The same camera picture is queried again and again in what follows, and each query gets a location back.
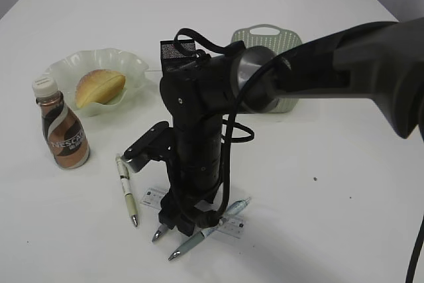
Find pale green ruffled glass plate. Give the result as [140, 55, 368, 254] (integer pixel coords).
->
[43, 48, 148, 118]

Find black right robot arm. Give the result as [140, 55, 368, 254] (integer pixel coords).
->
[160, 19, 423, 228]

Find white and green pen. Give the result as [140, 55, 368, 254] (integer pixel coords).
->
[115, 154, 139, 227]

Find green plastic woven basket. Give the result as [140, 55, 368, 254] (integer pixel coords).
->
[231, 23, 305, 114]

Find blue grey grip pen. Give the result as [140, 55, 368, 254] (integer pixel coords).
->
[168, 197, 252, 261]

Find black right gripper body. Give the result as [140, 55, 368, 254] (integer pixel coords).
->
[160, 57, 235, 207]

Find black square pen holder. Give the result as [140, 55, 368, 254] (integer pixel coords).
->
[160, 40, 196, 74]

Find clear plastic ruler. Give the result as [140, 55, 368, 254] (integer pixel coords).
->
[139, 188, 245, 239]

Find brown Nescafe coffee bottle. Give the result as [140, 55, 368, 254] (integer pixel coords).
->
[32, 76, 90, 170]

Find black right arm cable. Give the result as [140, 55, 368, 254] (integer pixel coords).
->
[174, 27, 292, 229]

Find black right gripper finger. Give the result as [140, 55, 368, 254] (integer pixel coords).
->
[178, 205, 212, 236]
[158, 193, 183, 230]

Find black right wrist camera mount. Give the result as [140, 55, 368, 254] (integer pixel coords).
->
[121, 121, 176, 173]

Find yellow bread loaf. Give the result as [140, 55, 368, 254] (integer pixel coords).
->
[75, 69, 126, 109]

